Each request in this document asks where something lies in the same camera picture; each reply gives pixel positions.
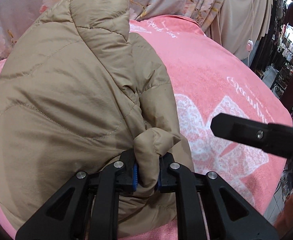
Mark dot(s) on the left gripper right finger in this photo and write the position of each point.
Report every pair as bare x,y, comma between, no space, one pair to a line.
208,207

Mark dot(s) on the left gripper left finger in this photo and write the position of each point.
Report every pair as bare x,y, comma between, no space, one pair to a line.
86,206

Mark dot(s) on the tan quilted puffer jacket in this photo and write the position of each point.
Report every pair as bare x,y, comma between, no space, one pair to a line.
78,89

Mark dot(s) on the shelves with hanging goods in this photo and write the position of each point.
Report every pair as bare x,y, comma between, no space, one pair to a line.
273,61

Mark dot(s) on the pink floral blanket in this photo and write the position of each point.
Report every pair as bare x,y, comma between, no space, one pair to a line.
208,80

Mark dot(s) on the beige curtain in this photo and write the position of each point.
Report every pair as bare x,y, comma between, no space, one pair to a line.
239,21

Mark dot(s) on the pink round cord switch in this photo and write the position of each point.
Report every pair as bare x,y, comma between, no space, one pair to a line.
249,45

